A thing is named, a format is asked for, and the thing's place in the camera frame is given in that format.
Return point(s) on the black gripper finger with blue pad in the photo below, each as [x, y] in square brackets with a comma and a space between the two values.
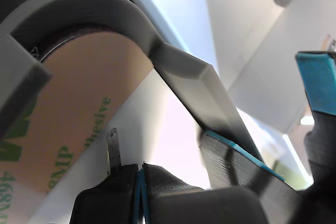
[231, 163]
[319, 82]

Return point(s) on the brown protective film green print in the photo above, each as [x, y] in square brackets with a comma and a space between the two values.
[86, 90]

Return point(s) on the white box with red logo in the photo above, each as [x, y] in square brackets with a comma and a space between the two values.
[267, 64]

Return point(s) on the grey fixture with dark legs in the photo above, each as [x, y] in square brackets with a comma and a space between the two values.
[199, 90]

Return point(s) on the thin metal scraper blade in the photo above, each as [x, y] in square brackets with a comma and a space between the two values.
[113, 150]

